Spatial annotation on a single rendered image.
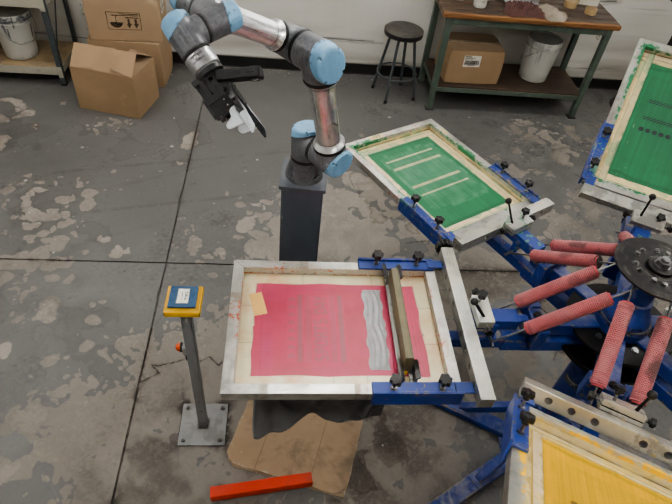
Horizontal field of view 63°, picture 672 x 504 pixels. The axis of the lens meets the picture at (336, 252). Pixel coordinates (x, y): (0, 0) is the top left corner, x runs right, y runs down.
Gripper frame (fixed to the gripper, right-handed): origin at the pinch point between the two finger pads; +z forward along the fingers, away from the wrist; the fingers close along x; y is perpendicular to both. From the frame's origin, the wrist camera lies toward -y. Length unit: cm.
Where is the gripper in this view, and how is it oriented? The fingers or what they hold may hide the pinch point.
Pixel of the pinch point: (262, 133)
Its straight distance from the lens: 140.2
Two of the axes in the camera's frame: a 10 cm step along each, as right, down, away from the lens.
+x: -0.6, 1.3, -9.9
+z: 5.7, 8.2, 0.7
